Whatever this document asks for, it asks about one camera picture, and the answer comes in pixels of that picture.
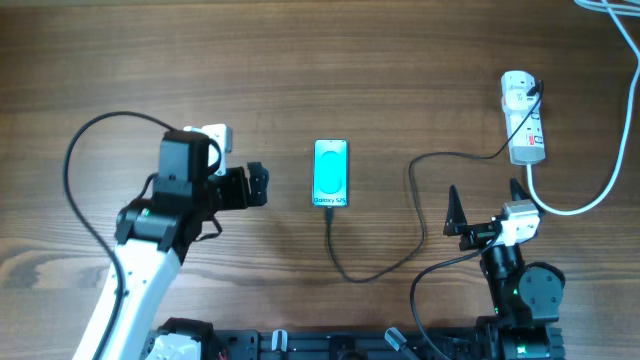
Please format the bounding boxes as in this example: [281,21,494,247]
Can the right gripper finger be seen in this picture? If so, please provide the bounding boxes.
[443,185,468,236]
[509,178,531,201]

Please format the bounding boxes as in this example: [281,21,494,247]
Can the white power strip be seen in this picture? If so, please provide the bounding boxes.
[501,70,546,166]

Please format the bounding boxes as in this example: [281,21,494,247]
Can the smartphone with teal screen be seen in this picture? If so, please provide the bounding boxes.
[312,139,349,207]

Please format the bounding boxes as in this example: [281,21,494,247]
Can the black USB charging cable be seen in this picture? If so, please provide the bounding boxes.
[325,79,547,285]

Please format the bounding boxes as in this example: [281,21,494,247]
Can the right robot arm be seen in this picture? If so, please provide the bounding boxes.
[443,179,566,360]

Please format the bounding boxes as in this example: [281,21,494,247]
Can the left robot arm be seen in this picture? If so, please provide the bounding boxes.
[74,130,269,359]

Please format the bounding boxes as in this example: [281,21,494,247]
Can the white USB charger plug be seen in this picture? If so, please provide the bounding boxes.
[502,88,539,114]

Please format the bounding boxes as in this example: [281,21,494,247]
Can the white power strip cord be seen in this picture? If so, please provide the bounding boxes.
[525,0,640,217]

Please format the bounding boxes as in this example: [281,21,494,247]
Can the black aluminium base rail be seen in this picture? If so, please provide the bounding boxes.
[144,327,566,360]

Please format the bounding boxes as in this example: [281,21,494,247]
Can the white cables at corner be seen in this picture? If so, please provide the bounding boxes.
[573,0,640,19]

